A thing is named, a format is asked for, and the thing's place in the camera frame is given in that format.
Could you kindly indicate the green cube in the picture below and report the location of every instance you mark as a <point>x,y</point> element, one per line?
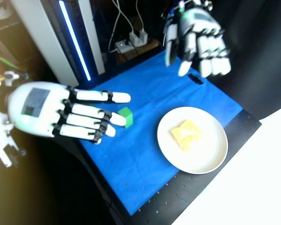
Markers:
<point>128,118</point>

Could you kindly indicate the yellow sponge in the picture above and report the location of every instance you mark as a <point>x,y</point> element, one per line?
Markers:
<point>186,134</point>

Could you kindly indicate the white round plate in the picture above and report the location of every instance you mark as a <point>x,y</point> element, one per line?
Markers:
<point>201,161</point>

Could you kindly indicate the white column with blue light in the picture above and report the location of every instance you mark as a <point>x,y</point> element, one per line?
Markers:
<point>44,35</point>

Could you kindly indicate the white power strip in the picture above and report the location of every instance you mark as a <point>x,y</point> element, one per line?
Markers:
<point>123,47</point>

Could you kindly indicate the white plug adapter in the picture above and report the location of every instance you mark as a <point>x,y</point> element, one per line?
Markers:
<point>139,38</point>

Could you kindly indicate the brown cardboard box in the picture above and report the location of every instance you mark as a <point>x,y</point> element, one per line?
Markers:
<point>147,48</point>

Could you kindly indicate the blue cloth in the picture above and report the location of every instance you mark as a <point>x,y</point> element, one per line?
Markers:
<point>150,164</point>

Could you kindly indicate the black curtain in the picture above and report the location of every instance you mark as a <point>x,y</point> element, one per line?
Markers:
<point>260,58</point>

